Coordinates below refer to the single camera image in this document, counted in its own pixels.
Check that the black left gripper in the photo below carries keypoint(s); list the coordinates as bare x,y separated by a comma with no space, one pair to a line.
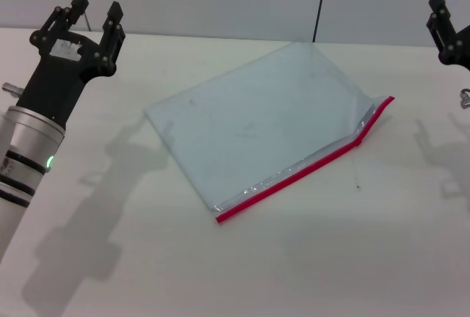
55,75

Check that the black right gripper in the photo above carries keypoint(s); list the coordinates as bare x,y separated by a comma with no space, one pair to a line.
463,51

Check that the clear document bag red zip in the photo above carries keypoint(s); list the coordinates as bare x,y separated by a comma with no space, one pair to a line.
264,111

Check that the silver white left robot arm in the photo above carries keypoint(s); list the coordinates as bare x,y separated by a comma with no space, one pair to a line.
25,141

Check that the dark wall seam strip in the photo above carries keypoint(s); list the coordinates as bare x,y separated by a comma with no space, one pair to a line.
320,5

